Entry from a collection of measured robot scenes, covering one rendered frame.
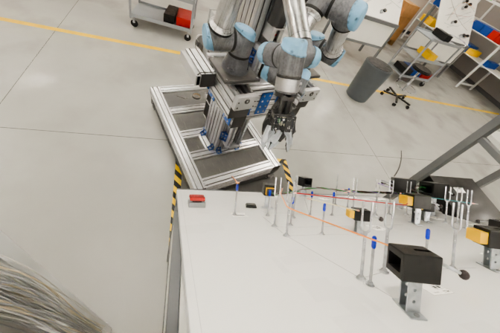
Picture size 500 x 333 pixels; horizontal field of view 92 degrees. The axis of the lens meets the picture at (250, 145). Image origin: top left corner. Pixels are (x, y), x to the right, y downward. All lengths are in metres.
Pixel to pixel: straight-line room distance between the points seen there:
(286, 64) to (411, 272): 0.55
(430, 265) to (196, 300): 0.33
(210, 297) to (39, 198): 1.95
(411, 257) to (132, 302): 1.67
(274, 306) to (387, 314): 0.16
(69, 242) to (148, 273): 0.55
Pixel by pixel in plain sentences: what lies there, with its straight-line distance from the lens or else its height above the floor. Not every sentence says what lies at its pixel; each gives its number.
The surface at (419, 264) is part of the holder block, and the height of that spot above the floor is 1.58.
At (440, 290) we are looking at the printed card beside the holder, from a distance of 0.60.
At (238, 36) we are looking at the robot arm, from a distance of 1.26.
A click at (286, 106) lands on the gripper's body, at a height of 1.45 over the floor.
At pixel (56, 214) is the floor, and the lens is 2.16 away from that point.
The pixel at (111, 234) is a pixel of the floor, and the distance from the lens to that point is 2.02.
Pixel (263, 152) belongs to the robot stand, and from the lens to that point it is 2.30.
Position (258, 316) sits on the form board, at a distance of 0.39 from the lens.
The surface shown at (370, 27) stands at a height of 0.68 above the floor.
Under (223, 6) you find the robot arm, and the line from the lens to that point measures 1.13.
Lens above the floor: 1.86
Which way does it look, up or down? 45 degrees down
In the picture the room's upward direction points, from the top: 25 degrees clockwise
